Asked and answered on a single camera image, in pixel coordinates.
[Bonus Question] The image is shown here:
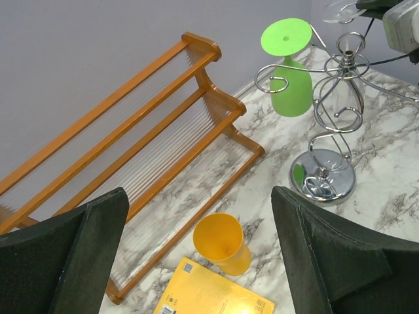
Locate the wooden shelf rack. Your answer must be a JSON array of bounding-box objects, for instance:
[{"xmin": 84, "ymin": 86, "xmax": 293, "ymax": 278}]
[{"xmin": 1, "ymin": 32, "xmax": 264, "ymax": 304}]

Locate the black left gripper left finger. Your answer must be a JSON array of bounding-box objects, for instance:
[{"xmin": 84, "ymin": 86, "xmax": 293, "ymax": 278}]
[{"xmin": 1, "ymin": 188, "xmax": 128, "ymax": 313}]

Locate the yellow book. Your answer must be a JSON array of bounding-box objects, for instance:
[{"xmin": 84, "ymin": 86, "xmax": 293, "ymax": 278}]
[{"xmin": 154, "ymin": 257, "xmax": 275, "ymax": 314}]

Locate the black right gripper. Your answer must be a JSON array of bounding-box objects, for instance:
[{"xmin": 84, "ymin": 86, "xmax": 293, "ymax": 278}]
[{"xmin": 355, "ymin": 0, "xmax": 403, "ymax": 18}]

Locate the yellow plastic wine glass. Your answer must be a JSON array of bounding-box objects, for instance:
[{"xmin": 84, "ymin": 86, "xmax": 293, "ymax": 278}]
[{"xmin": 192, "ymin": 213, "xmax": 251, "ymax": 276}]

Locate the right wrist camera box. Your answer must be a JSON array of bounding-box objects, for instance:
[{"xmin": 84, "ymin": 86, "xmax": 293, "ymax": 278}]
[{"xmin": 382, "ymin": 0, "xmax": 418, "ymax": 54}]

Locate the clear champagne flute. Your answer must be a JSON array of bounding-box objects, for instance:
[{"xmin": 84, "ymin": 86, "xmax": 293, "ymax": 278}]
[{"xmin": 321, "ymin": 0, "xmax": 367, "ymax": 24}]

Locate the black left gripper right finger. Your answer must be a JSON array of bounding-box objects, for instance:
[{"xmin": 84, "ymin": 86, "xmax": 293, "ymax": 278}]
[{"xmin": 271, "ymin": 186, "xmax": 418, "ymax": 313}]

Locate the green plastic wine glass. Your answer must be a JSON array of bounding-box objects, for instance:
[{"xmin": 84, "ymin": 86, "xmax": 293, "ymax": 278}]
[{"xmin": 261, "ymin": 18, "xmax": 312, "ymax": 117}]

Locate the chrome wine glass rack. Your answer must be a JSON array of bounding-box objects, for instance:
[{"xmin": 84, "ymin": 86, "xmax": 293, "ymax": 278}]
[{"xmin": 254, "ymin": 31, "xmax": 418, "ymax": 205}]

